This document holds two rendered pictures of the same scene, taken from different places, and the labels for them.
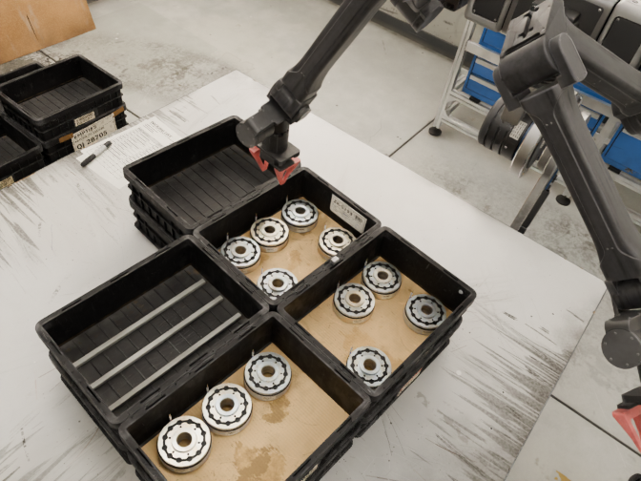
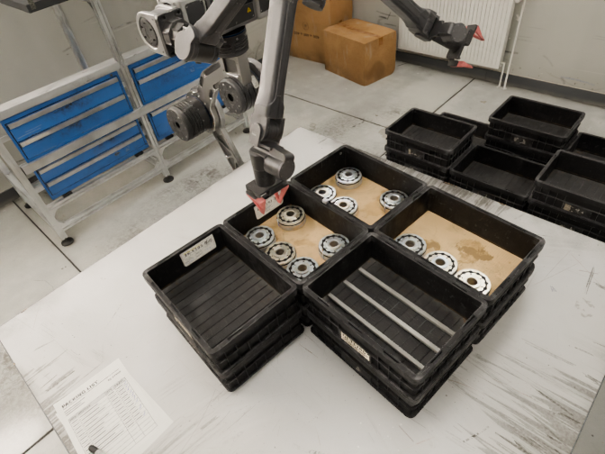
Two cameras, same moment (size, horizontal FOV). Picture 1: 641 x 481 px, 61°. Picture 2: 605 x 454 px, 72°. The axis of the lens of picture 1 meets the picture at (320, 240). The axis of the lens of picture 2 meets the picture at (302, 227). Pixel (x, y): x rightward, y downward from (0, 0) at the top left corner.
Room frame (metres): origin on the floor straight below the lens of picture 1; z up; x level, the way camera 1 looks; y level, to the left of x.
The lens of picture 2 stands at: (0.62, 1.02, 1.86)
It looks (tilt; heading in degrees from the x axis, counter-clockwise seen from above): 43 degrees down; 288
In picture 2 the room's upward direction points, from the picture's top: 9 degrees counter-clockwise
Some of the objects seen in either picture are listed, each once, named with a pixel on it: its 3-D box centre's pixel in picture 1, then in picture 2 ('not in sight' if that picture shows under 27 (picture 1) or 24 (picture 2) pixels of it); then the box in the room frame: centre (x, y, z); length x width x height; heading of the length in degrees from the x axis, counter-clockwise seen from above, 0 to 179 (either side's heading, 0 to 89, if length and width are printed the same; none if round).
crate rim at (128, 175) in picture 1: (215, 169); (217, 282); (1.12, 0.32, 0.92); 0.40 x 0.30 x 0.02; 144
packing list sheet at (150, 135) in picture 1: (134, 149); (108, 416); (1.39, 0.67, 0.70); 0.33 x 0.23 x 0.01; 149
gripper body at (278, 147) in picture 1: (276, 138); (265, 176); (0.98, 0.14, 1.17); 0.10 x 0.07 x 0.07; 54
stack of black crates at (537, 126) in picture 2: not in sight; (526, 149); (-0.08, -1.22, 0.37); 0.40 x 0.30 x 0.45; 149
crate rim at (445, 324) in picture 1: (379, 303); (356, 184); (0.77, -0.16, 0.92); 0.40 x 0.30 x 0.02; 144
